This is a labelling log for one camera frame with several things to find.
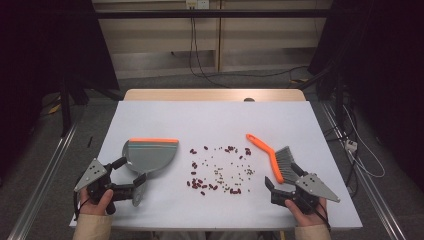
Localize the person's right hand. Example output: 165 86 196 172
284 197 328 228

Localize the aluminium floor rail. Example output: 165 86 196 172
6 122 80 240
319 101 408 240

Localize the right hand-held gripper cable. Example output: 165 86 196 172
313 199 332 232

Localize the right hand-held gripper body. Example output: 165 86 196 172
270 172 341 214

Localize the black hanging wall cable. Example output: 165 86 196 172
188 17 231 89

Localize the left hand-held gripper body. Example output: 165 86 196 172
73 158 136 216

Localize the white wall socket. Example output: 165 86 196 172
185 0 211 10

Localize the grey dustpan with orange lip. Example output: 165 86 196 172
121 137 180 208

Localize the black metal stand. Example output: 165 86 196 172
59 77 90 138
299 63 348 129

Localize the white cable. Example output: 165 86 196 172
342 105 386 179

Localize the orange brush with grey bristles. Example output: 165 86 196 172
245 133 301 185

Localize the white table cover sheet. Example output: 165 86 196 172
69 100 364 231

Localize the person's left hand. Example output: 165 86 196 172
79 188 115 216

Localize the scatter of red and green beans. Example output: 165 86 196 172
186 144 256 197

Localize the black horizontal metal bar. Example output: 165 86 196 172
94 9 332 20

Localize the black curtain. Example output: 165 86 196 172
0 0 120 188
307 0 424 193

